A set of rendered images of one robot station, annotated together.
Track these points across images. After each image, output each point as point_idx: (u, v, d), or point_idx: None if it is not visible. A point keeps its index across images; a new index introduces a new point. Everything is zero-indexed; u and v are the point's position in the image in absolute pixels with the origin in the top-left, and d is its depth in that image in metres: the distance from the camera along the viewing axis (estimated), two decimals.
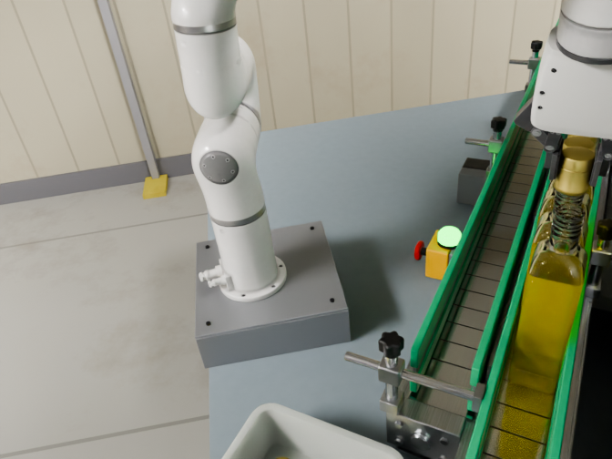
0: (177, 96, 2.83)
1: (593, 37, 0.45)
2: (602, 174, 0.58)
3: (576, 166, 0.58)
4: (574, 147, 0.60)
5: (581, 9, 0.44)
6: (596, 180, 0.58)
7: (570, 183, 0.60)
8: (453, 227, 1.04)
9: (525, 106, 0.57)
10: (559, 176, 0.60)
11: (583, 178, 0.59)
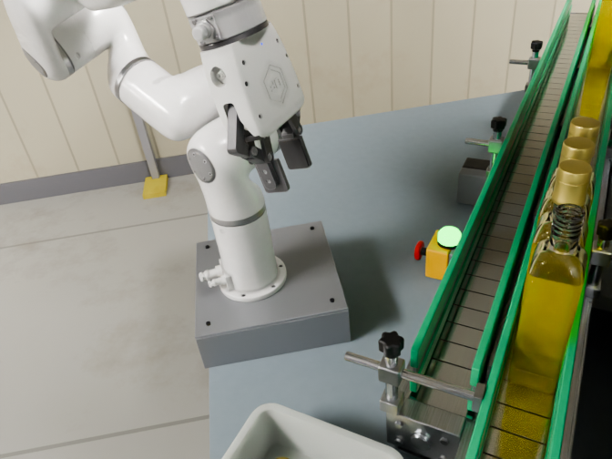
0: None
1: None
2: (265, 183, 0.61)
3: (574, 178, 0.59)
4: (571, 160, 0.61)
5: (181, 4, 0.53)
6: (262, 184, 0.62)
7: (567, 196, 0.60)
8: (453, 227, 1.04)
9: None
10: (556, 188, 0.61)
11: (580, 190, 0.60)
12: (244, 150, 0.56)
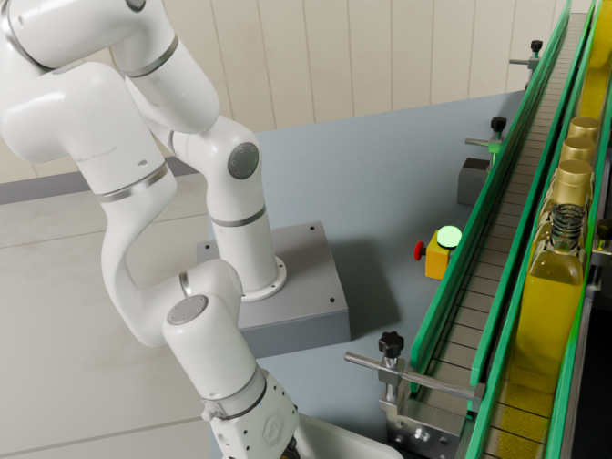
0: None
1: None
2: None
3: (574, 178, 0.59)
4: (571, 160, 0.61)
5: None
6: None
7: (567, 196, 0.60)
8: (453, 227, 1.04)
9: None
10: (556, 188, 0.61)
11: (580, 190, 0.60)
12: None
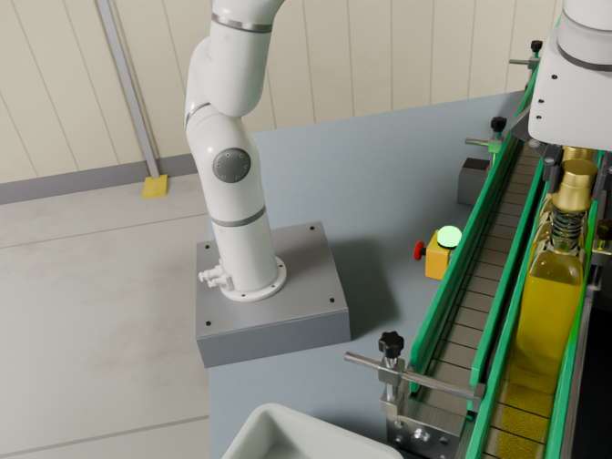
0: (177, 96, 2.83)
1: (599, 41, 0.40)
2: (606, 188, 0.53)
3: None
4: None
5: (575, 4, 0.40)
6: (600, 195, 0.53)
7: None
8: (453, 227, 1.04)
9: (522, 114, 0.52)
10: None
11: None
12: None
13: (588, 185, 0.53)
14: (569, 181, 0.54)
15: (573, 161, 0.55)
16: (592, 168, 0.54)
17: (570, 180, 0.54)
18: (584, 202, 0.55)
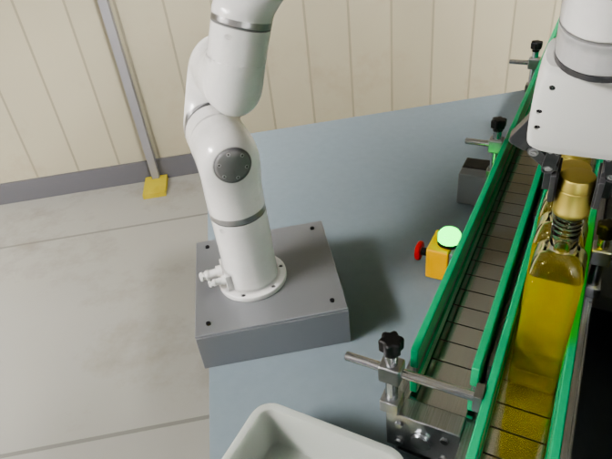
0: (177, 96, 2.83)
1: (596, 54, 0.40)
2: (605, 196, 0.54)
3: None
4: (571, 160, 0.61)
5: (571, 16, 0.40)
6: (598, 203, 0.54)
7: None
8: (453, 227, 1.04)
9: (520, 124, 0.52)
10: None
11: None
12: None
13: (587, 193, 0.54)
14: (568, 189, 0.54)
15: (572, 169, 0.55)
16: (590, 176, 0.54)
17: (569, 188, 0.54)
18: (583, 210, 0.55)
